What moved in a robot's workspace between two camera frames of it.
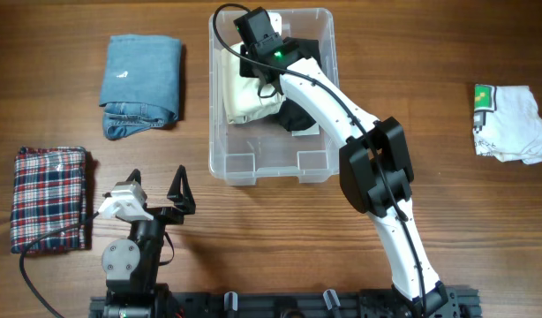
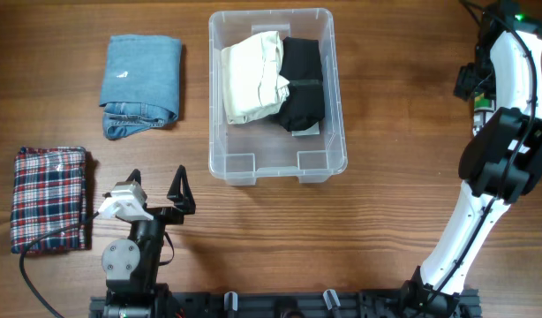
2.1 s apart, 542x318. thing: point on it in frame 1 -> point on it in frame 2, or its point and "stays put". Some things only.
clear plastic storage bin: (256, 134) stays put
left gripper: (184, 200) stays put
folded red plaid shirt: (48, 194) stays put
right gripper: (245, 65) -> (464, 80)
